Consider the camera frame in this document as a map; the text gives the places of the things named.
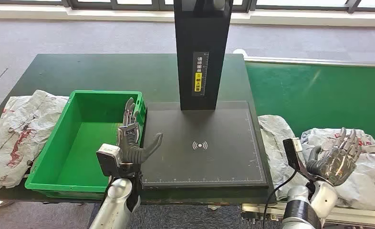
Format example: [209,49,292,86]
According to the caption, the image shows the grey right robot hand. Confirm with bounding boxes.
[306,127,363,187]

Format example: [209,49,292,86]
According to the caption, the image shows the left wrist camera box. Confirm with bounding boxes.
[95,144,123,177]

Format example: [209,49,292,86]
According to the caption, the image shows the ruler label with yellow sticker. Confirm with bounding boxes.
[192,52,209,97]

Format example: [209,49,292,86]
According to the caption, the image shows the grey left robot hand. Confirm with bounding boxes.
[117,97,164,167]

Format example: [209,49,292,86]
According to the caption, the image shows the black inbound scanner machine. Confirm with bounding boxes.
[139,0,270,189]

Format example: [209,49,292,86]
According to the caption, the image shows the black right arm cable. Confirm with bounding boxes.
[262,170,299,229]

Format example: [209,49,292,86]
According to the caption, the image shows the white parcel bag red streaks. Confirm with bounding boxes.
[0,90,70,190]

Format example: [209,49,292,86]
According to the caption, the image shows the white parcel bag red logo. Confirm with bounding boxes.
[300,127,375,211]

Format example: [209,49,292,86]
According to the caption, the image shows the white window sill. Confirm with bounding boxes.
[0,4,375,28]

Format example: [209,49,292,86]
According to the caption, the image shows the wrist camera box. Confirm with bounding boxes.
[95,144,123,177]
[282,138,310,177]

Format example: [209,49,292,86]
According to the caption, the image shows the dark green table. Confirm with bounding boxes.
[0,53,277,205]

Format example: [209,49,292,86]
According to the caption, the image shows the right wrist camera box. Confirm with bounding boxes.
[282,138,310,177]

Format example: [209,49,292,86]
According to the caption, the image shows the green plastic delivery box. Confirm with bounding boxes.
[24,90,147,200]

